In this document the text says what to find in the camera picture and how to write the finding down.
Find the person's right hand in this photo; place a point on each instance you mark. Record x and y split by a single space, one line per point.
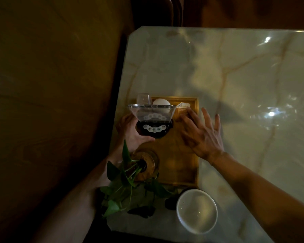
204 141

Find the person's left hand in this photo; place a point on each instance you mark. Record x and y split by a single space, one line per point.
130 135

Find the person's right thumb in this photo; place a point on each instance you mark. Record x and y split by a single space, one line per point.
184 137

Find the person's right little finger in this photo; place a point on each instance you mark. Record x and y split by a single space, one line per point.
217 122

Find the person's right middle finger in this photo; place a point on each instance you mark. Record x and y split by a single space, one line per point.
194 116

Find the person's left thumb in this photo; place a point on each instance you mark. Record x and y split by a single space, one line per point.
145 141

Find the black kitchen scale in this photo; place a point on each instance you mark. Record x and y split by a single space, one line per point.
154 130

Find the person's right forearm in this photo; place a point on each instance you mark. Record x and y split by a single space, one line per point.
263 197

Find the person's left forearm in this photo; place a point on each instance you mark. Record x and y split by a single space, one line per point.
81 199

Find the paper sachet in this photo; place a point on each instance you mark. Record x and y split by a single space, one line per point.
183 108

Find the amber glass vase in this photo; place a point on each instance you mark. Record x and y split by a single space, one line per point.
147 165

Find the yellow wooden tray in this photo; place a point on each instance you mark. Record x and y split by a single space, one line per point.
174 161

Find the clear plastic scale bowl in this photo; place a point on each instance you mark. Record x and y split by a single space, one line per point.
152 112

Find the white egg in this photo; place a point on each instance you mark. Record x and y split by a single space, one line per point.
161 101

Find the small clear plastic cup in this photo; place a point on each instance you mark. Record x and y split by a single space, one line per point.
144 99

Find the green leafy plant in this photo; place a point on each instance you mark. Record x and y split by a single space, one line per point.
124 182

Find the white round bowl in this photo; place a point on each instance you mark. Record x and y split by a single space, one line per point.
197 211

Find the dark chair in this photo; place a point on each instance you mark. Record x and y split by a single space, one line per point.
157 11

